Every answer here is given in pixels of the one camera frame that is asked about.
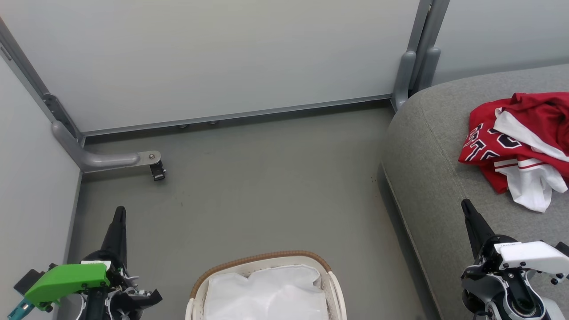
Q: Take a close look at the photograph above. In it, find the grey fabric sofa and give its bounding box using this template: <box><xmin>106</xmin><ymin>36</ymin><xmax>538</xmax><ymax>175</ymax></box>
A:
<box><xmin>381</xmin><ymin>64</ymin><xmax>569</xmax><ymax>320</ymax></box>

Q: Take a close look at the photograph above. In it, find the grey aluminium partition rail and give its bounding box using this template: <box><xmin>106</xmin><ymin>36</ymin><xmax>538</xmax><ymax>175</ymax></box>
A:
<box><xmin>83</xmin><ymin>93</ymin><xmax>394</xmax><ymax>136</ymax></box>

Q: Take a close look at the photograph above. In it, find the grey curved partition foot bracket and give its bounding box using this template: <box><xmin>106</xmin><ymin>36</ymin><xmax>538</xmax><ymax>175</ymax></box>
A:
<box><xmin>52</xmin><ymin>121</ymin><xmax>162</xmax><ymax>173</ymax></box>

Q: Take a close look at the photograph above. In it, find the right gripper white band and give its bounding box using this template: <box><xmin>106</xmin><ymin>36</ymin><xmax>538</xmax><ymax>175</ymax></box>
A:
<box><xmin>461</xmin><ymin>199</ymin><xmax>569</xmax><ymax>307</ymax></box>

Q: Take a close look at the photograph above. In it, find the grey rounded partition foot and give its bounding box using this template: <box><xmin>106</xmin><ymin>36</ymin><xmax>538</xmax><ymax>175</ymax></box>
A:
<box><xmin>418</xmin><ymin>47</ymin><xmax>441</xmax><ymax>92</ymax></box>
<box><xmin>393</xmin><ymin>50</ymin><xmax>417</xmax><ymax>110</ymax></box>

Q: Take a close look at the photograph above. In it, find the teal cable connector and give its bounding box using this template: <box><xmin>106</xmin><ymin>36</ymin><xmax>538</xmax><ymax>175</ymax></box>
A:
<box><xmin>7</xmin><ymin>298</ymin><xmax>35</xmax><ymax>320</ymax></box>

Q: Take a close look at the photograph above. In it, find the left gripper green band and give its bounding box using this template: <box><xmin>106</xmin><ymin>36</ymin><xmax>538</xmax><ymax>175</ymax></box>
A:
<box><xmin>24</xmin><ymin>206</ymin><xmax>163</xmax><ymax>320</ymax></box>

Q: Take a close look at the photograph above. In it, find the white fabric basket liner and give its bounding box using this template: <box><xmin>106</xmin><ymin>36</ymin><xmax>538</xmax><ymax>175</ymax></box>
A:
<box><xmin>204</xmin><ymin>264</ymin><xmax>330</xmax><ymax>320</ymax></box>

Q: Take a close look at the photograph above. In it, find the red basketball jersey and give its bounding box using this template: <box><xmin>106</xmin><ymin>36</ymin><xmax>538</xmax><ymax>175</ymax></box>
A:
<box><xmin>458</xmin><ymin>92</ymin><xmax>569</xmax><ymax>213</ymax></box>

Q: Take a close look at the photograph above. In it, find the white laundry basket brown rim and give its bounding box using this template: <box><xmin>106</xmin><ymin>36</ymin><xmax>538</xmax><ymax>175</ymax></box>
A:
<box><xmin>185</xmin><ymin>250</ymin><xmax>348</xmax><ymax>320</ymax></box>

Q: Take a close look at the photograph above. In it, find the grey aluminium partition post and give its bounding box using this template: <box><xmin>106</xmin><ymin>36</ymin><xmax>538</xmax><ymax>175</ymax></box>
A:
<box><xmin>0</xmin><ymin>20</ymin><xmax>85</xmax><ymax>146</ymax></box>
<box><xmin>407</xmin><ymin>0</ymin><xmax>450</xmax><ymax>53</ymax></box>

